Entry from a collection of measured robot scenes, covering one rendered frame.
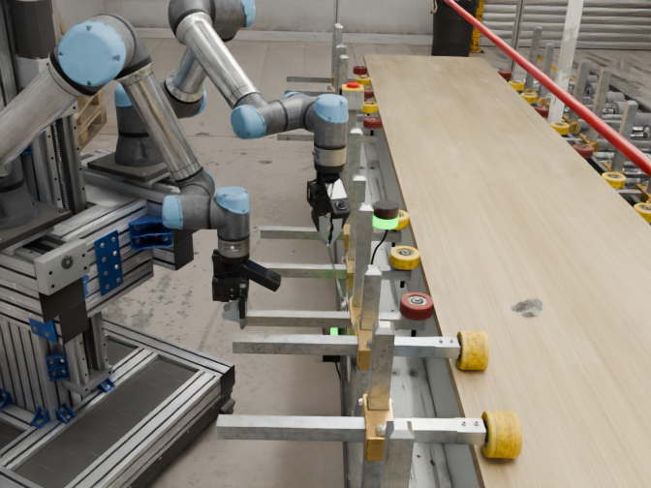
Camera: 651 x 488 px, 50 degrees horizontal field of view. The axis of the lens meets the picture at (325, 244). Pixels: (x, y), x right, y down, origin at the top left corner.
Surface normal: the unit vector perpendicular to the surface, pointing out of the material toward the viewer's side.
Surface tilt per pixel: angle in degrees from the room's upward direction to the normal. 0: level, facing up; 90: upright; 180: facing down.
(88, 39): 86
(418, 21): 90
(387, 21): 90
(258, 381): 0
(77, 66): 85
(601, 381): 0
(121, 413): 0
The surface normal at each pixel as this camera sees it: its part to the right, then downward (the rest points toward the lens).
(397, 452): 0.01, 0.45
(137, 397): 0.04, -0.89
